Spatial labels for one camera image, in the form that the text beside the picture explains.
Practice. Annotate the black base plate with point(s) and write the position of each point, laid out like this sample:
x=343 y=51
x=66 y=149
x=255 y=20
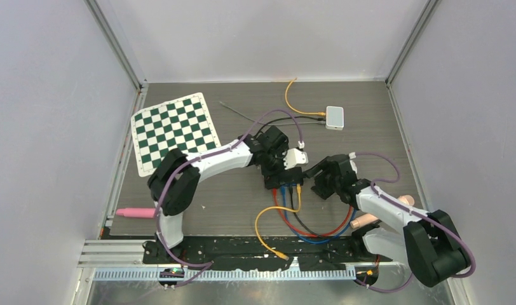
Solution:
x=246 y=253

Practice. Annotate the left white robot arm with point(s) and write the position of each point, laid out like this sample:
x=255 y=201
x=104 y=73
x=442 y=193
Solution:
x=173 y=184

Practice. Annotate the slotted cable duct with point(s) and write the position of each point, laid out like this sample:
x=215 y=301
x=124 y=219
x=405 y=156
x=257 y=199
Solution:
x=181 y=274

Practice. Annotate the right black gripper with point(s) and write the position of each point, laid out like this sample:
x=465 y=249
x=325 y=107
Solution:
x=321 y=190

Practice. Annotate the green white chessboard mat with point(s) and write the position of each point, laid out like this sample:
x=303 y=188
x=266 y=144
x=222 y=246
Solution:
x=184 y=123

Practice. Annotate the beige cylinder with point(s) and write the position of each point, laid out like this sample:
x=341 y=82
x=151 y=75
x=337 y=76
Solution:
x=367 y=218

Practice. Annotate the white router box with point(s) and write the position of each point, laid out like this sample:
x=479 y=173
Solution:
x=334 y=118

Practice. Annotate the black network switch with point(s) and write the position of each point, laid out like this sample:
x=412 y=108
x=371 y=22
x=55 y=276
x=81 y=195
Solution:
x=283 y=180

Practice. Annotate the pink cylinder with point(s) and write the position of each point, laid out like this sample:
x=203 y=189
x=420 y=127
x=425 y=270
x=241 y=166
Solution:
x=138 y=213

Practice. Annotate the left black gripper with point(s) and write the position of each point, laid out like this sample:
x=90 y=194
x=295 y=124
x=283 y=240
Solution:
x=278 y=152

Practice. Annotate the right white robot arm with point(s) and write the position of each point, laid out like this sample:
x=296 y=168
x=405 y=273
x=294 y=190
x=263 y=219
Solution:
x=426 y=242

